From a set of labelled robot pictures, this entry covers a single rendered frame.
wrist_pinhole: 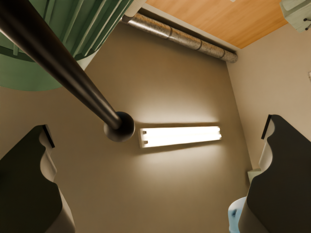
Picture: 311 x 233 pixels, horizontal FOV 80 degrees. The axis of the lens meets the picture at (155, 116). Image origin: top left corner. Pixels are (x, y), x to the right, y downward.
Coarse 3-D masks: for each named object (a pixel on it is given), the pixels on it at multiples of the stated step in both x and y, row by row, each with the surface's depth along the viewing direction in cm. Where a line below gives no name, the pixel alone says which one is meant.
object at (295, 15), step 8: (288, 0) 159; (296, 0) 156; (304, 0) 156; (288, 8) 163; (296, 8) 165; (304, 8) 163; (288, 16) 170; (296, 16) 172; (304, 16) 173; (296, 24) 184; (304, 24) 185
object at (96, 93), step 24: (0, 0) 5; (24, 0) 6; (0, 24) 6; (24, 24) 6; (24, 48) 7; (48, 48) 7; (48, 72) 9; (72, 72) 9; (96, 96) 12; (120, 120) 19
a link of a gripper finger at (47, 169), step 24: (24, 144) 9; (48, 144) 11; (0, 168) 8; (24, 168) 8; (48, 168) 9; (0, 192) 7; (24, 192) 7; (48, 192) 7; (0, 216) 6; (24, 216) 6; (48, 216) 6
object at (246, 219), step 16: (272, 128) 10; (288, 128) 9; (272, 144) 8; (288, 144) 8; (304, 144) 8; (272, 160) 7; (288, 160) 7; (304, 160) 7; (256, 176) 7; (272, 176) 7; (288, 176) 7; (304, 176) 7; (256, 192) 6; (272, 192) 6; (288, 192) 6; (304, 192) 6; (256, 208) 6; (272, 208) 6; (288, 208) 6; (304, 208) 6; (240, 224) 7; (256, 224) 6; (272, 224) 5; (288, 224) 5; (304, 224) 5
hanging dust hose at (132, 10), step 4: (136, 0) 162; (140, 0) 163; (144, 0) 164; (132, 4) 166; (136, 4) 166; (140, 4) 167; (128, 8) 171; (132, 8) 170; (136, 8) 170; (128, 12) 174; (132, 12) 175; (136, 12) 179; (128, 16) 178; (132, 16) 181
